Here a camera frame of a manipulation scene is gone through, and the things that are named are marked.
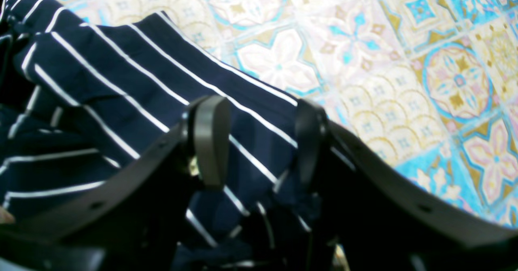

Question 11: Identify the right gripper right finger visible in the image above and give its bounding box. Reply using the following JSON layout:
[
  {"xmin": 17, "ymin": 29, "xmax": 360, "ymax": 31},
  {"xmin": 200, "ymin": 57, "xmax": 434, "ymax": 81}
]
[{"xmin": 295, "ymin": 99, "xmax": 517, "ymax": 271}]

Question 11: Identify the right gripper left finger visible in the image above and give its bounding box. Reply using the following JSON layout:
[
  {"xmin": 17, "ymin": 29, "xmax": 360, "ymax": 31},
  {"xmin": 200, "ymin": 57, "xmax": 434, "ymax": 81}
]
[{"xmin": 1, "ymin": 95, "xmax": 231, "ymax": 271}]

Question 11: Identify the navy white striped T-shirt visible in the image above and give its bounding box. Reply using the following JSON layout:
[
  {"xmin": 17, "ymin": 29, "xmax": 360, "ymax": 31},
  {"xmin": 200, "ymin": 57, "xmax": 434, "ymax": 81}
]
[{"xmin": 1, "ymin": 0, "xmax": 329, "ymax": 271}]

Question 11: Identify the patterned pastel tablecloth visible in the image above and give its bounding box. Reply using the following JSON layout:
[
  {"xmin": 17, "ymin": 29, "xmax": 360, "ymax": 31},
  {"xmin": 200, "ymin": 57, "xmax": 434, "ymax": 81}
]
[{"xmin": 58, "ymin": 0, "xmax": 517, "ymax": 227}]

